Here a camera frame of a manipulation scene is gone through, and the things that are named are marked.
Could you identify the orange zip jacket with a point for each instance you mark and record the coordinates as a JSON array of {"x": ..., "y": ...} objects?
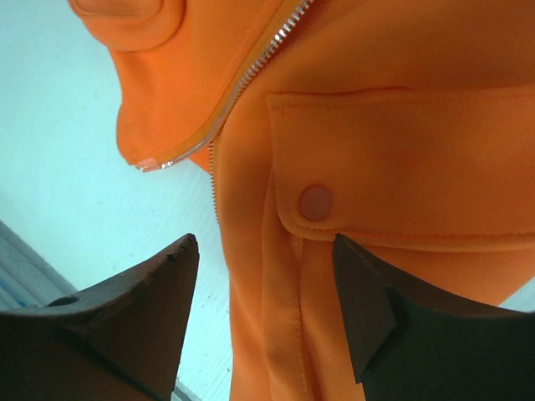
[{"x": 407, "y": 126}]

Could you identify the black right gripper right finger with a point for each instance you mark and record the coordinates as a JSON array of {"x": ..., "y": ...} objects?
[{"x": 410, "y": 340}]

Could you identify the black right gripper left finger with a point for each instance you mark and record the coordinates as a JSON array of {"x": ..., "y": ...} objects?
[{"x": 120, "y": 339}]

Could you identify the aluminium front rail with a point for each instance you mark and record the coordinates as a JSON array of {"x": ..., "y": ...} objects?
[{"x": 27, "y": 280}]

